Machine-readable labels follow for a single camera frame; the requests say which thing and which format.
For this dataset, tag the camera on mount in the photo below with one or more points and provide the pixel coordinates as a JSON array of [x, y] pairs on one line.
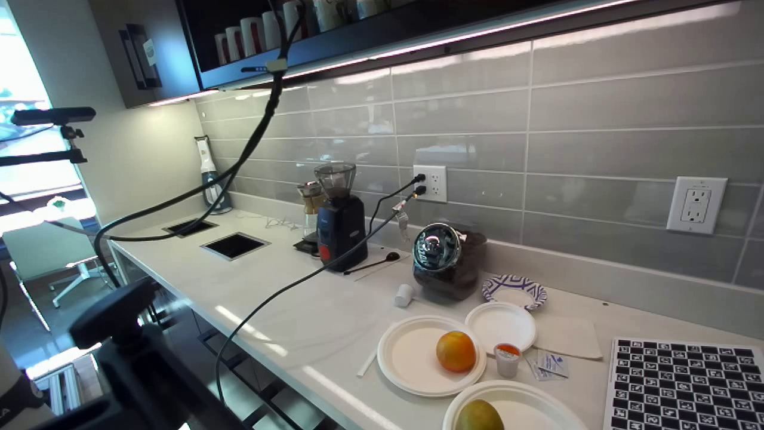
[[54, 115]]

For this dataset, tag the white stick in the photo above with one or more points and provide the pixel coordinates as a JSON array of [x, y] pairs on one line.
[[366, 364]]

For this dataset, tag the small cup with red sauce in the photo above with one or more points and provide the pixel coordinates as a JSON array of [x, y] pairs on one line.
[[507, 361]]

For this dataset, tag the orange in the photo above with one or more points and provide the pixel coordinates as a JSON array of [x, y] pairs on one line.
[[456, 352]]

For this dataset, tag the small white cup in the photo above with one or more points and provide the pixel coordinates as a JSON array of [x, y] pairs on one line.
[[404, 295]]

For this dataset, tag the glass jar with chrome lid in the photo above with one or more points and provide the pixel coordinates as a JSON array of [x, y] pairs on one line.
[[444, 263]]

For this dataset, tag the steel rimmed counter opening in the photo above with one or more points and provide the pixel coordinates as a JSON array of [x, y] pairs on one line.
[[190, 227], [234, 245]]

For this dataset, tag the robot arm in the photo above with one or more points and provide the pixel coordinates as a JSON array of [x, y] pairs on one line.
[[18, 388]]

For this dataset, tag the white and teal appliance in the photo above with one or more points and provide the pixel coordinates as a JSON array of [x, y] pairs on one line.
[[209, 179]]

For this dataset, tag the white chair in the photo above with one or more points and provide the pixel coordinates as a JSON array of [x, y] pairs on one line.
[[48, 248]]

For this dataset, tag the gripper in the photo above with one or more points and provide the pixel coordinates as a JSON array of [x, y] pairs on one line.
[[155, 394]]

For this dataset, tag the yellow-green fruit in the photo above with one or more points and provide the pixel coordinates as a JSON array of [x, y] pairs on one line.
[[478, 417]]

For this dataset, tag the white mat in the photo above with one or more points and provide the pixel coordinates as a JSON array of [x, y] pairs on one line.
[[382, 266]]

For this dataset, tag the blue patterned paper plate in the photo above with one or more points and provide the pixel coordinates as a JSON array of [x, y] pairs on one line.
[[531, 286]]

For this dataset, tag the small white paper plate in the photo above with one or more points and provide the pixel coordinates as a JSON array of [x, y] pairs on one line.
[[500, 327]]

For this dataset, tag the row of mugs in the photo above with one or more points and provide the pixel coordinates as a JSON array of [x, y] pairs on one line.
[[280, 24]]

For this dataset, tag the black wall holder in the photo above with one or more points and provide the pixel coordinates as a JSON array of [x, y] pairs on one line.
[[140, 57]]

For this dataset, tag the large white paper plate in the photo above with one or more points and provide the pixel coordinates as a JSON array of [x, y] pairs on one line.
[[409, 358], [531, 409]]

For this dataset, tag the window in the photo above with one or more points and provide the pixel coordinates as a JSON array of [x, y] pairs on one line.
[[24, 83]]

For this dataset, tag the glass pour-over carafe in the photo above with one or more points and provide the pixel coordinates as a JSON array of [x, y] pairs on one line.
[[310, 206]]

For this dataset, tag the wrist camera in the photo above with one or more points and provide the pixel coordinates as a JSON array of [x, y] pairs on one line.
[[113, 310]]

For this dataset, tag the black coffee grinder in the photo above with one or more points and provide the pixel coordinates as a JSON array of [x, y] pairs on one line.
[[341, 227]]

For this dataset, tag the white sachets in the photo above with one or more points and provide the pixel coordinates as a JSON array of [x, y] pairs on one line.
[[550, 365]]

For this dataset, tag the white napkin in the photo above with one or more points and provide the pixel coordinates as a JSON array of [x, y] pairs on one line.
[[567, 337]]

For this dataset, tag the dark upper cabinet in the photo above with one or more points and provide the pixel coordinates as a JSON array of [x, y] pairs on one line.
[[370, 36]]

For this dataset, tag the black spoon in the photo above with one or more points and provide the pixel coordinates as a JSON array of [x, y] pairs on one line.
[[391, 257]]

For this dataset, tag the black and white calibration board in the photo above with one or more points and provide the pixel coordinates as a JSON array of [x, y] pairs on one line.
[[686, 388]]

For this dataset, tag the white wall socket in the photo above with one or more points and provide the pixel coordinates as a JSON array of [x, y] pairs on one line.
[[696, 205], [434, 182]]

